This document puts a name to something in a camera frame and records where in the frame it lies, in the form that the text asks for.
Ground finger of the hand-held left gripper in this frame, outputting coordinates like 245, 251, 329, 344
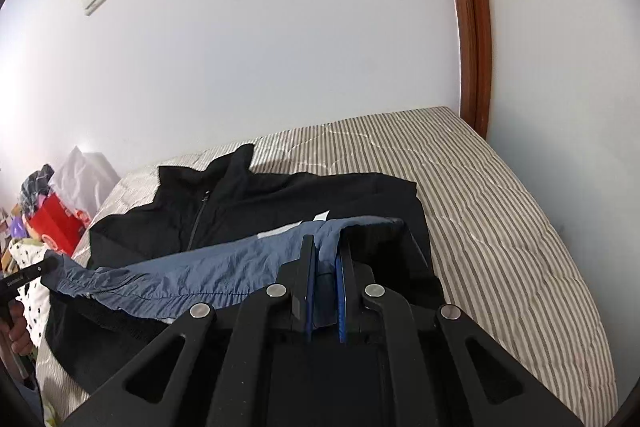
27, 254, 60, 280

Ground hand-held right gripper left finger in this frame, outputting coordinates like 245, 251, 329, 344
62, 233, 317, 427

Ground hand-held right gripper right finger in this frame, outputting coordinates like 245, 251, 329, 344
336, 219, 586, 427

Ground black white blue jacket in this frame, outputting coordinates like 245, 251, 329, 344
42, 143, 447, 395

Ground person's left hand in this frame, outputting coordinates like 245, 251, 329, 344
2, 299, 36, 357

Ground white dotted pillow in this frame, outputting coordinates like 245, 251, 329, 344
7, 237, 57, 350

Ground red paper bag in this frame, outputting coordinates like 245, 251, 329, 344
25, 193, 92, 256

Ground purple cloth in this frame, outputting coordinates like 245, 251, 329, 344
9, 216, 32, 242

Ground grey plaid cloth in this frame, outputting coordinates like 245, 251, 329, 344
20, 164, 57, 208

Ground white plastic bag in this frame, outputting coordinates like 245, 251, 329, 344
50, 146, 122, 220

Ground striped mattress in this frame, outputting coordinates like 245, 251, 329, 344
35, 107, 618, 427

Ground brown wooden door frame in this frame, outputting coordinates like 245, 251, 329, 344
432, 0, 497, 142

